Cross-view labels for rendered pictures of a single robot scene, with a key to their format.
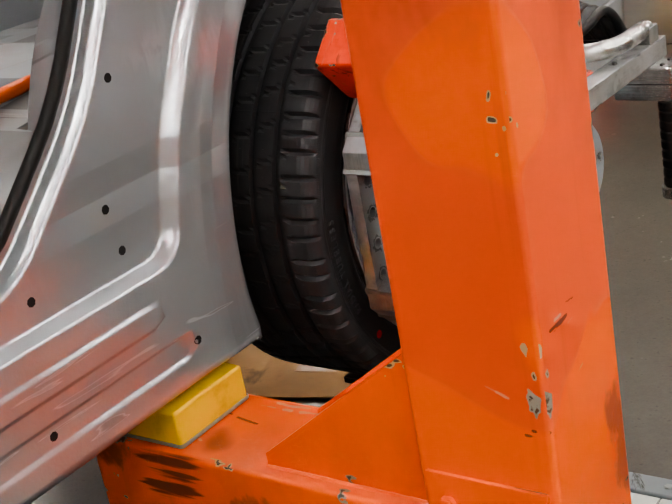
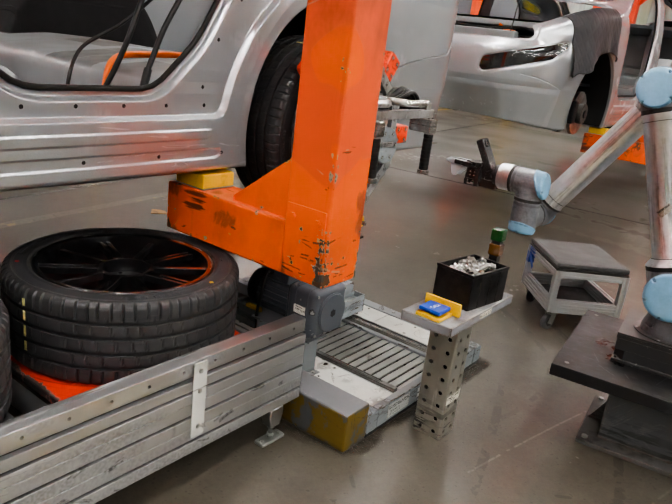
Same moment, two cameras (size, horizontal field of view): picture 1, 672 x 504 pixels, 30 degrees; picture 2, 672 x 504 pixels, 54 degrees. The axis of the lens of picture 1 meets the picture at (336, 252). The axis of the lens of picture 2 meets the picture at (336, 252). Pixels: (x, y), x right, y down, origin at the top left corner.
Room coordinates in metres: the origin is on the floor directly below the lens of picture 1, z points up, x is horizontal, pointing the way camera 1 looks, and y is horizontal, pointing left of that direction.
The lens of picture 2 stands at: (-0.70, -0.10, 1.20)
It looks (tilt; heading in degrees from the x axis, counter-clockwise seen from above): 18 degrees down; 357
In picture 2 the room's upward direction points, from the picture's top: 7 degrees clockwise
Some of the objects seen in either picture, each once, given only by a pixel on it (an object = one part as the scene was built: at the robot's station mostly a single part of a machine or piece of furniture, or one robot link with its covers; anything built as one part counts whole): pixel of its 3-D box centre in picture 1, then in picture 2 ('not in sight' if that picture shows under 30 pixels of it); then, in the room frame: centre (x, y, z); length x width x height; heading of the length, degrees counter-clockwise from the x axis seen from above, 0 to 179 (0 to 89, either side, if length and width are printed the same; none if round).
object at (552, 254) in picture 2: not in sight; (569, 285); (2.34, -1.43, 0.17); 0.43 x 0.36 x 0.34; 1
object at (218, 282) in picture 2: not in sight; (125, 296); (1.15, 0.41, 0.39); 0.66 x 0.66 x 0.24
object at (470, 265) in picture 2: not in sight; (471, 279); (1.27, -0.64, 0.51); 0.20 x 0.14 x 0.13; 133
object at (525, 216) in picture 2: not in sight; (525, 215); (1.48, -0.84, 0.69); 0.12 x 0.09 x 0.12; 141
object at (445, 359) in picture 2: not in sight; (443, 372); (1.21, -0.60, 0.21); 0.10 x 0.10 x 0.42; 51
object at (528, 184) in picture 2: not in sight; (529, 183); (1.47, -0.83, 0.81); 0.12 x 0.09 x 0.10; 51
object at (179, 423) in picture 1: (174, 398); (205, 176); (1.46, 0.24, 0.71); 0.14 x 0.14 x 0.05; 51
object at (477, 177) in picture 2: not in sight; (483, 173); (1.58, -0.70, 0.80); 0.12 x 0.08 x 0.09; 51
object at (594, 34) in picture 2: not in sight; (586, 40); (4.25, -1.95, 1.36); 0.71 x 0.30 x 0.51; 141
